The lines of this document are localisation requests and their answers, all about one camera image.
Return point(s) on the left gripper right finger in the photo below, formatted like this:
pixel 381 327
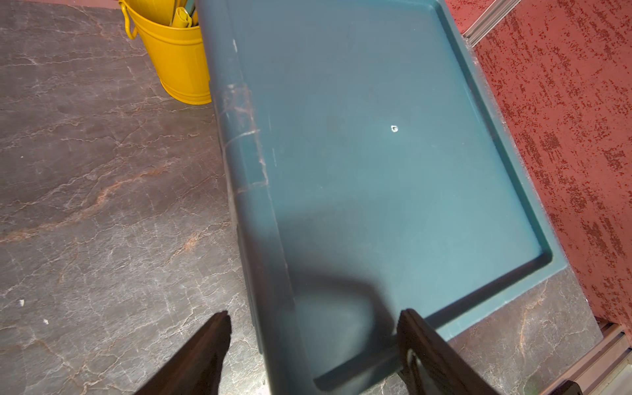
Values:
pixel 430 365

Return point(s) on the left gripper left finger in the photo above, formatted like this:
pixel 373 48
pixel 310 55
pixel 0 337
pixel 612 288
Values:
pixel 197 367

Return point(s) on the teal three-drawer cabinet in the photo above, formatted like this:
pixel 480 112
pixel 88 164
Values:
pixel 392 184

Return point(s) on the clear tape on cabinet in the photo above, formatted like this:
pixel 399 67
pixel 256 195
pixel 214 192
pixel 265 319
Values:
pixel 240 137

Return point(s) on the yellow pen bucket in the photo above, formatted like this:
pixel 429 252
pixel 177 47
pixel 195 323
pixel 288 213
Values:
pixel 177 54

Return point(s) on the pens in bucket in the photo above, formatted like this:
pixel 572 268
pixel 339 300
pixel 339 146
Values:
pixel 184 15

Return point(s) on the right aluminium corner post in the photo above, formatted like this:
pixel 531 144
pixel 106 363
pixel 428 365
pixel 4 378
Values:
pixel 491 17

